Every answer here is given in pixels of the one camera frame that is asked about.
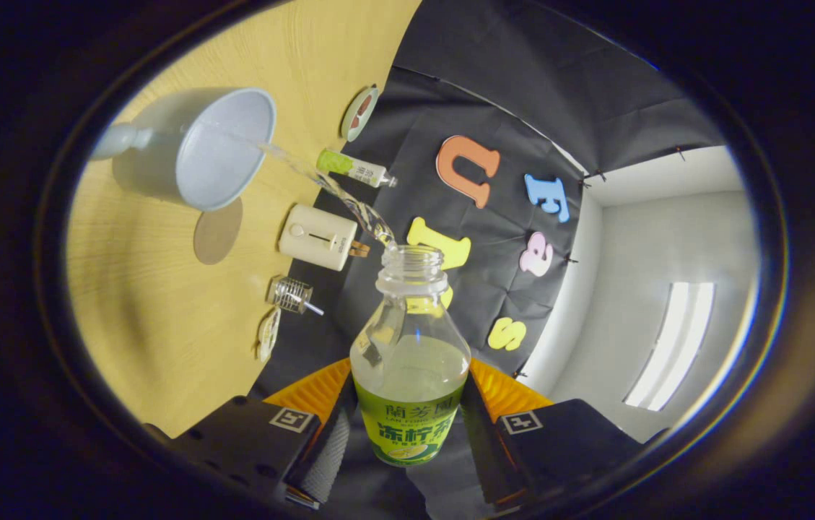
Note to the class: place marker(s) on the black backdrop cloth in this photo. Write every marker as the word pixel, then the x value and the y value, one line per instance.
pixel 494 87

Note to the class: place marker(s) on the brown meat piece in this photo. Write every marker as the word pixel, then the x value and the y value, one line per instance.
pixel 356 119
pixel 365 102

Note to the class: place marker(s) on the slim white green bottle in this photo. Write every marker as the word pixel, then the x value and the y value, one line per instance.
pixel 353 167

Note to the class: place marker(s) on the pale green plate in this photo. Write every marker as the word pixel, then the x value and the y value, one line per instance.
pixel 355 133

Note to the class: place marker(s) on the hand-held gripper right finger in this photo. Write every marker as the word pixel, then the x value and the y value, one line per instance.
pixel 483 448

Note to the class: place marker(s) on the round brown coaster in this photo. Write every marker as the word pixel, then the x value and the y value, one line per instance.
pixel 216 235

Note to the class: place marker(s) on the brown bread slice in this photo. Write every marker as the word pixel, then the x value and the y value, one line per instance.
pixel 360 250

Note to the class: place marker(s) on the white cup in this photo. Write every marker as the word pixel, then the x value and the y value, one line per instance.
pixel 219 152

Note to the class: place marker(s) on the pale purple straw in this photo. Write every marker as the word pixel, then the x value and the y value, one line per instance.
pixel 313 308

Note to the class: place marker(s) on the clear juice bottle green label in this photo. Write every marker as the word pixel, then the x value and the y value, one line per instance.
pixel 411 433

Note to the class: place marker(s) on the wooden table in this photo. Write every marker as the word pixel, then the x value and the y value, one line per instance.
pixel 133 289

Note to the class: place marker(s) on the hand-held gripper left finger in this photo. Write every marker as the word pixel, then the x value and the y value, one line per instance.
pixel 328 455

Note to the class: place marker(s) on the ceiling light panel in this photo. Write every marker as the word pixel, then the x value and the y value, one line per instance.
pixel 670 347

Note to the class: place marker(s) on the cream toaster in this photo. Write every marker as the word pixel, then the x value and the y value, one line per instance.
pixel 317 237

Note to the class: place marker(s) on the white divided dish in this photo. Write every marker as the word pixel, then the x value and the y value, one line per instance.
pixel 269 334

